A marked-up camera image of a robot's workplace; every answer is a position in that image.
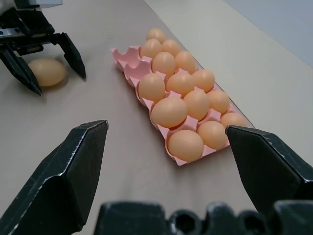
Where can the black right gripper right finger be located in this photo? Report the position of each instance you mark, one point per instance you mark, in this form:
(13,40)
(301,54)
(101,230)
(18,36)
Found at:
(266,166)

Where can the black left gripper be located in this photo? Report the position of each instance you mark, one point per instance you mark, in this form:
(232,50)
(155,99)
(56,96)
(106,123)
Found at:
(29,22)

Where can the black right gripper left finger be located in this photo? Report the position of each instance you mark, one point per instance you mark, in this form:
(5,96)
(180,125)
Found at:
(61,195)

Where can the brown egg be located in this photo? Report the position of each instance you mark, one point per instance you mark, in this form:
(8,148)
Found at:
(156,34)
(152,88)
(151,48)
(233,119)
(171,47)
(219,101)
(180,84)
(211,134)
(169,112)
(185,61)
(185,145)
(164,64)
(204,80)
(196,104)
(49,72)

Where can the pink egg carton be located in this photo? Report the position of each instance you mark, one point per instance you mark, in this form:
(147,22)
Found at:
(133,69)

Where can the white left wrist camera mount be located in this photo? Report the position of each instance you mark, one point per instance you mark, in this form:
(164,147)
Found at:
(50,2)

